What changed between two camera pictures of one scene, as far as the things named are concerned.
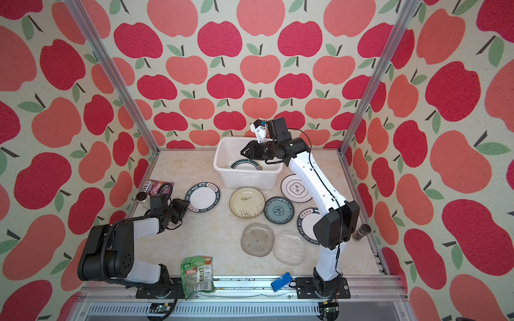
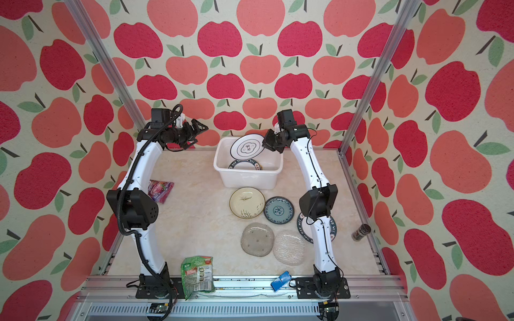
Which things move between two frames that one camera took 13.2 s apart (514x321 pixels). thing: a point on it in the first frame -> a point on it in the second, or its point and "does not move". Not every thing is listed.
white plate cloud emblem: x=293 y=188 -> x=247 y=146
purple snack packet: x=153 y=187 does not move
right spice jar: x=363 y=230 does not move
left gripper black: x=181 y=206 -> x=191 y=134
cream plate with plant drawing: x=247 y=202 does not move
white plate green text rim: x=203 y=196 -> x=245 y=164
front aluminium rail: x=241 y=300 does not move
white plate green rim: x=306 y=221 does not move
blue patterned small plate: x=278 y=210 does not move
